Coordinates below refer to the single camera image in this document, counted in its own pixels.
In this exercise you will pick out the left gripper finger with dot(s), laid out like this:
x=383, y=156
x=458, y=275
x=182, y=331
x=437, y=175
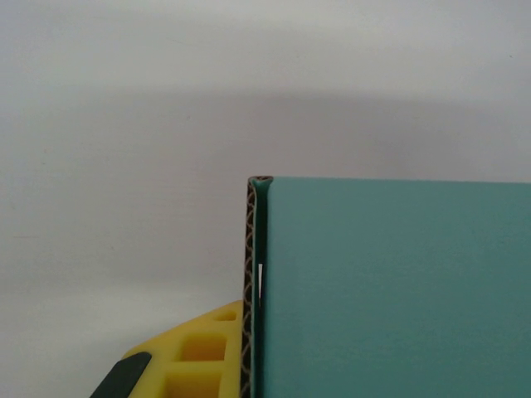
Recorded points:
x=199, y=373

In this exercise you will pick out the teal cardboard box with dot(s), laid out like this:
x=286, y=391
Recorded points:
x=394, y=290

